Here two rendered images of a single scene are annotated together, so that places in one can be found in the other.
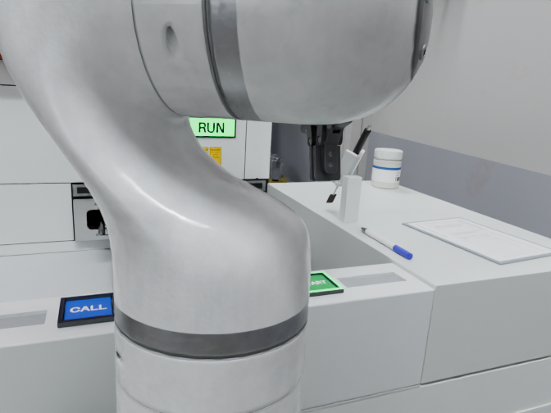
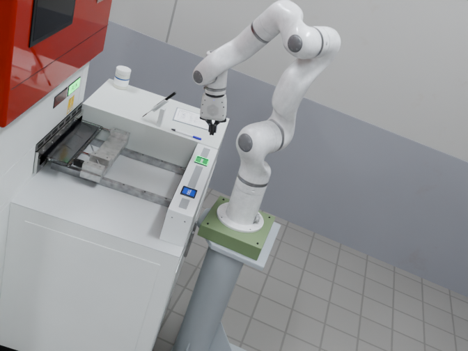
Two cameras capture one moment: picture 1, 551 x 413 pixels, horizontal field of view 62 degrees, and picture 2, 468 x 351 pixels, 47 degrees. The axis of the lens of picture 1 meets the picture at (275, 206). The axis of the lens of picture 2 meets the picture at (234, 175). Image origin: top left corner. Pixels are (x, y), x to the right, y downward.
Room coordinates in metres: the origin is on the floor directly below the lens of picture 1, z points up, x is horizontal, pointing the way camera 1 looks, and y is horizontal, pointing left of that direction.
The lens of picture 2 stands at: (-0.28, 1.73, 2.04)
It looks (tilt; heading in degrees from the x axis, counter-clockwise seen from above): 29 degrees down; 290
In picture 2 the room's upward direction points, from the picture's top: 19 degrees clockwise
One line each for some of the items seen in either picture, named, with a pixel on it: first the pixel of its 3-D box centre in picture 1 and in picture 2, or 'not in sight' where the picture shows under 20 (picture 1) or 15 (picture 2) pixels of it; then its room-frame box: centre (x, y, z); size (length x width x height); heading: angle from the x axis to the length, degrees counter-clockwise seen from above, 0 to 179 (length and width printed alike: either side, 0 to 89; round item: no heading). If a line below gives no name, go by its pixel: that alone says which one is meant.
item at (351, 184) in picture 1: (347, 183); (158, 110); (0.83, -0.13, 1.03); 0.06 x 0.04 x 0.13; 22
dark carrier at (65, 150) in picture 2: not in sight; (44, 131); (1.11, 0.25, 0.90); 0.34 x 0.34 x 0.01; 22
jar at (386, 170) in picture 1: (386, 168); (122, 77); (1.16, -0.28, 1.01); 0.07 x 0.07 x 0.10
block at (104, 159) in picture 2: not in sight; (100, 158); (0.84, 0.20, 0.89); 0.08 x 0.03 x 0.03; 22
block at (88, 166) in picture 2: not in sight; (93, 167); (0.81, 0.28, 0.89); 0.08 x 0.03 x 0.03; 22
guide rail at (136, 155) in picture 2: not in sight; (132, 154); (0.84, -0.02, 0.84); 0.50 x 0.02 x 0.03; 22
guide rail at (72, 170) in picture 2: not in sight; (112, 184); (0.74, 0.23, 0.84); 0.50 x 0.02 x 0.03; 22
